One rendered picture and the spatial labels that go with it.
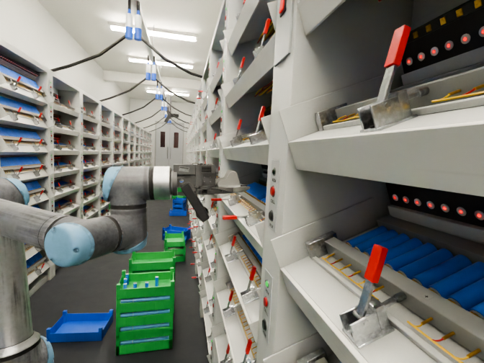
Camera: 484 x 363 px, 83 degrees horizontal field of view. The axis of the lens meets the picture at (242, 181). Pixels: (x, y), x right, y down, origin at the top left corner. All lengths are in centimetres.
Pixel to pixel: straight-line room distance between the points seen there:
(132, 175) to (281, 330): 49
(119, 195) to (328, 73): 55
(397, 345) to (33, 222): 71
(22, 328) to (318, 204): 109
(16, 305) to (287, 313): 97
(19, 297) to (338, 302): 108
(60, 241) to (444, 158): 64
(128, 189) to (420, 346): 64
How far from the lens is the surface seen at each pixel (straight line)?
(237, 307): 112
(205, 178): 75
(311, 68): 47
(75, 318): 226
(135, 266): 204
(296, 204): 45
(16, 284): 124
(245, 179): 114
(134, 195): 75
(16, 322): 128
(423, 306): 33
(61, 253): 69
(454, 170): 22
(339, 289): 39
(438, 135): 22
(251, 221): 69
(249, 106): 115
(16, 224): 82
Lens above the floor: 112
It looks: 5 degrees down
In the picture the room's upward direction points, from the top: 3 degrees clockwise
